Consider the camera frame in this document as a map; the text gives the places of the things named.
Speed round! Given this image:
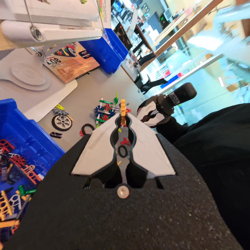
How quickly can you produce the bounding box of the blue plastic storage bin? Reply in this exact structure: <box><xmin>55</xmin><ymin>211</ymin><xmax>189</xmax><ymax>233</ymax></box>
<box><xmin>79</xmin><ymin>28</ymin><xmax>129</xmax><ymax>75</ymax></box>

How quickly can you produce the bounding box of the grey spoked wheel with tyre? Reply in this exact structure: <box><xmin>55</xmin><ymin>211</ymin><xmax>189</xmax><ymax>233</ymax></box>
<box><xmin>52</xmin><ymin>114</ymin><xmax>73</xmax><ymax>132</ymax></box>

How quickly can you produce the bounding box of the yellow sun connector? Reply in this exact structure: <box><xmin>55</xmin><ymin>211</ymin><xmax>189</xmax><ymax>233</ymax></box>
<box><xmin>120</xmin><ymin>99</ymin><xmax>127</xmax><ymax>125</ymax></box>

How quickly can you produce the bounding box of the black background chair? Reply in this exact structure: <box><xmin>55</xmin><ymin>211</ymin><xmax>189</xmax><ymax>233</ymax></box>
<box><xmin>135</xmin><ymin>74</ymin><xmax>169</xmax><ymax>94</ymax></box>

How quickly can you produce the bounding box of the person's right forearm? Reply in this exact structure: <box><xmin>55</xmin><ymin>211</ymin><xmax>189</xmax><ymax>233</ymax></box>
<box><xmin>156</xmin><ymin>116</ymin><xmax>189</xmax><ymax>145</ymax></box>

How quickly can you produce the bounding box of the blue bin with square tag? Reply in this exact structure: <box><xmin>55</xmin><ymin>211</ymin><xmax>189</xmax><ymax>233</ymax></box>
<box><xmin>0</xmin><ymin>98</ymin><xmax>66</xmax><ymax>245</ymax></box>

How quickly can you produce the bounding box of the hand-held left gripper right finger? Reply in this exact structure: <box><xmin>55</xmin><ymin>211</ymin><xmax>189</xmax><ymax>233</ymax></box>
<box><xmin>126</xmin><ymin>113</ymin><xmax>176</xmax><ymax>188</ymax></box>

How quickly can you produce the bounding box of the orange toy set package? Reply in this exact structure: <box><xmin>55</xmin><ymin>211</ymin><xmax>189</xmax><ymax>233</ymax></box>
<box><xmin>44</xmin><ymin>42</ymin><xmax>100</xmax><ymax>84</ymax></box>

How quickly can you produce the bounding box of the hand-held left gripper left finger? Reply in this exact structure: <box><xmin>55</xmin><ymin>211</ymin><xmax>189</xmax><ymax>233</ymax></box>
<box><xmin>71</xmin><ymin>113</ymin><xmax>121</xmax><ymax>188</ymax></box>

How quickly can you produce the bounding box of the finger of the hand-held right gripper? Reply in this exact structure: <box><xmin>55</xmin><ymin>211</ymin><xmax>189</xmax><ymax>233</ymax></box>
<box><xmin>137</xmin><ymin>102</ymin><xmax>158</xmax><ymax>118</ymax></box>
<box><xmin>143</xmin><ymin>112</ymin><xmax>165</xmax><ymax>128</ymax></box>

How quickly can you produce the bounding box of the black tyre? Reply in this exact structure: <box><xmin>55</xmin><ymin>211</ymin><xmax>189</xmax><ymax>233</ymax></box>
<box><xmin>81</xmin><ymin>123</ymin><xmax>96</xmax><ymax>137</ymax></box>
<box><xmin>118</xmin><ymin>145</ymin><xmax>128</xmax><ymax>158</ymax></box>

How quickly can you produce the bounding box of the multicolour construction toy model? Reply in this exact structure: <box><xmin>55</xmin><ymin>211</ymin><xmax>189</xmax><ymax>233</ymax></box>
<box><xmin>93</xmin><ymin>97</ymin><xmax>131</xmax><ymax>123</ymax></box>

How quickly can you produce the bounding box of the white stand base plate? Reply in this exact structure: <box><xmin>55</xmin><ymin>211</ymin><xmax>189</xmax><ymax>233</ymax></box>
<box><xmin>0</xmin><ymin>0</ymin><xmax>112</xmax><ymax>123</ymax></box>

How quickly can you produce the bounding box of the grey connector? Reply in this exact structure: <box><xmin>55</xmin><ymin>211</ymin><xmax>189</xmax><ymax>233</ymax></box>
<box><xmin>52</xmin><ymin>108</ymin><xmax>69</xmax><ymax>116</ymax></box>

